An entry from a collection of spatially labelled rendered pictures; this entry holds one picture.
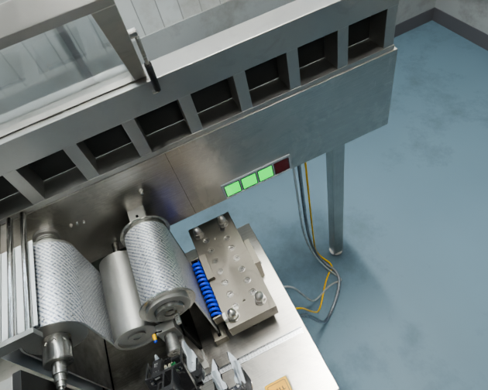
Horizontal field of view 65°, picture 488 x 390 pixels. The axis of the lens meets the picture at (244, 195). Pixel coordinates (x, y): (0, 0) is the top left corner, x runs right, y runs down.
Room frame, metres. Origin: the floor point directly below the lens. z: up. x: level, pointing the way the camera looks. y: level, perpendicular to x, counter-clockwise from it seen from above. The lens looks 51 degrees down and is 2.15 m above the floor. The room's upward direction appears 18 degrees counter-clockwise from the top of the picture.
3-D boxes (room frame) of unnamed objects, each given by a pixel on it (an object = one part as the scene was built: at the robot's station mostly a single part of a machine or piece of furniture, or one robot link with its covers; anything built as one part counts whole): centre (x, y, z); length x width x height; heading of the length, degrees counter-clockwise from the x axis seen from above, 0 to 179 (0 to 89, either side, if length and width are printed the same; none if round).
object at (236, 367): (0.30, 0.16, 1.11); 0.09 x 0.03 x 0.06; 0
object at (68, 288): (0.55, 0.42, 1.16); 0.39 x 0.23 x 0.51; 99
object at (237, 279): (0.64, 0.12, 1.00); 0.40 x 0.16 x 0.06; 9
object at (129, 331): (0.55, 0.41, 1.18); 0.26 x 0.12 x 0.12; 9
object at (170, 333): (0.41, 0.30, 1.05); 0.06 x 0.05 x 0.31; 9
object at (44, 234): (0.70, 0.57, 1.34); 0.07 x 0.07 x 0.07; 9
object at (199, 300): (0.58, 0.23, 1.11); 0.23 x 0.01 x 0.18; 9
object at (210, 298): (0.58, 0.21, 1.03); 0.21 x 0.04 x 0.03; 9
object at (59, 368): (0.33, 0.50, 1.34); 0.06 x 0.03 x 0.03; 9
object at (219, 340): (0.58, 0.23, 0.92); 0.28 x 0.04 x 0.04; 9
